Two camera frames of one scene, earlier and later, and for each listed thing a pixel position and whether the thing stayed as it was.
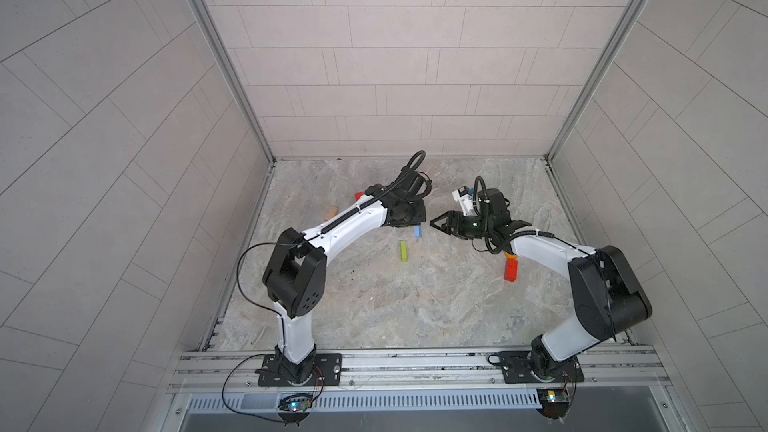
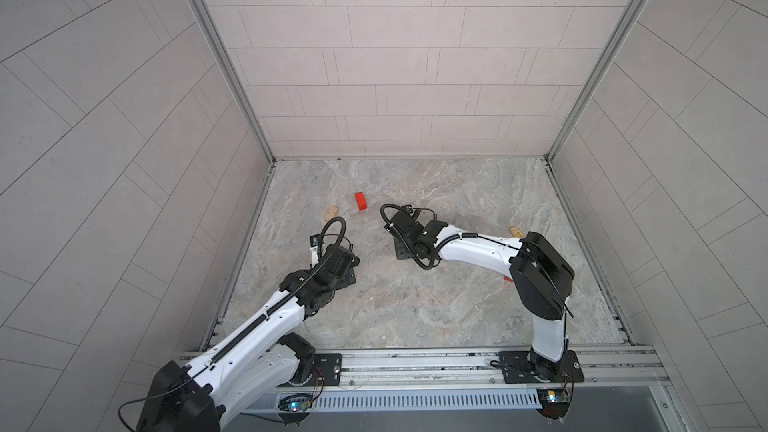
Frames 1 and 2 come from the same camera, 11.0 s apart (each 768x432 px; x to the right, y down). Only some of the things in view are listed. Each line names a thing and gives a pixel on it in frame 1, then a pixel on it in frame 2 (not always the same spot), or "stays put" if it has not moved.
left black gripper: x=418 y=215 to x=345 y=280
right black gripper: x=454 y=218 to x=397 y=248
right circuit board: x=553 y=401 stays put
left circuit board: x=295 y=408 stays put
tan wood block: x=332 y=211 stays put
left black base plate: x=326 y=370 stays put
